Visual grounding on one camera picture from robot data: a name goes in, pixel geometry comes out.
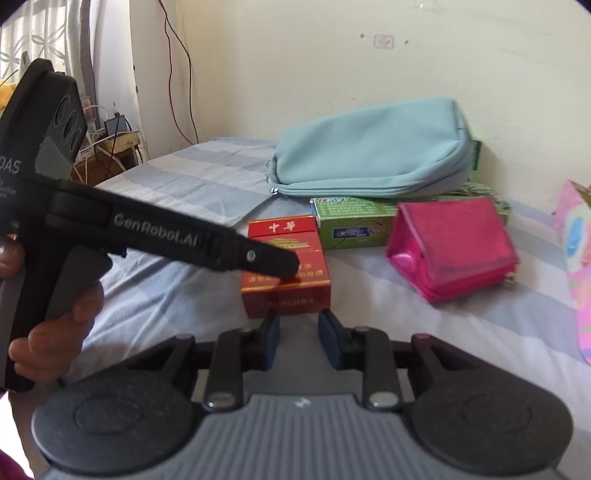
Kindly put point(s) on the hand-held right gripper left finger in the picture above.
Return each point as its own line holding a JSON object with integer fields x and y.
{"x": 272, "y": 339}

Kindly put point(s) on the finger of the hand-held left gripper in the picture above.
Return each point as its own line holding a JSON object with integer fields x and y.
{"x": 268, "y": 258}

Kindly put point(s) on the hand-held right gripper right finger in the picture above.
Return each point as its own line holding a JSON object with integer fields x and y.
{"x": 330, "y": 339}

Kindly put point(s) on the red cigarette box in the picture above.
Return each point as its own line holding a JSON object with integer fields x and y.
{"x": 277, "y": 300}

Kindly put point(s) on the pink biscuit tin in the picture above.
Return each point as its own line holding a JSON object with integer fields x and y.
{"x": 577, "y": 258}

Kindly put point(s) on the person's left hand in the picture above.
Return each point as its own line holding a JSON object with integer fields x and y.
{"x": 46, "y": 350}

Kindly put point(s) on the wooden side table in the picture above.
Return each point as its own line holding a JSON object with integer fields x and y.
{"x": 121, "y": 143}

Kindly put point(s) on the small black device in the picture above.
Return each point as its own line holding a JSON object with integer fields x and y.
{"x": 115, "y": 125}

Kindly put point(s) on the light blue fabric pouch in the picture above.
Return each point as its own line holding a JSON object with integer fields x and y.
{"x": 369, "y": 147}

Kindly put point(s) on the magenta fabric pouch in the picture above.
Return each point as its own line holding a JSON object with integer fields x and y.
{"x": 452, "y": 244}

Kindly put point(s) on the white patterned curtain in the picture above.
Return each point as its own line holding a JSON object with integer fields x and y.
{"x": 55, "y": 32}

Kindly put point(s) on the white pink wall sticker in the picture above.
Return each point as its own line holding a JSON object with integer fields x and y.
{"x": 383, "y": 41}

